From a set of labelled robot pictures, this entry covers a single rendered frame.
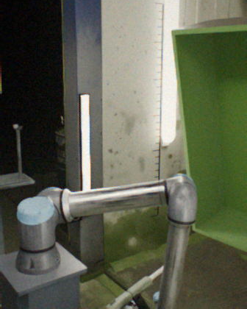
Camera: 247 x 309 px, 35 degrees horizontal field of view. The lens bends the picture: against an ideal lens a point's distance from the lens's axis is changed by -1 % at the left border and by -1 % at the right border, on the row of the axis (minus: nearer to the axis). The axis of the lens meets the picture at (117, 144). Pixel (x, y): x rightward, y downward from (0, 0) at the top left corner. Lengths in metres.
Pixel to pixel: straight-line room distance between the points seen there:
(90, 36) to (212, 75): 0.76
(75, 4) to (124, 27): 0.37
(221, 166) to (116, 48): 1.00
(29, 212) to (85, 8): 1.31
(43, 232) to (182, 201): 0.57
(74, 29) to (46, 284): 1.44
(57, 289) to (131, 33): 1.63
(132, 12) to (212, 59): 0.61
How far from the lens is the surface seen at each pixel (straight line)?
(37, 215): 1.61
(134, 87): 2.64
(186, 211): 1.59
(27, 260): 1.69
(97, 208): 1.75
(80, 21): 2.42
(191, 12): 2.98
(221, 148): 2.56
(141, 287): 2.27
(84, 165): 2.48
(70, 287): 1.73
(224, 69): 2.38
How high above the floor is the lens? 1.50
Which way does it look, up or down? 13 degrees down
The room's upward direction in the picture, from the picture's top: straight up
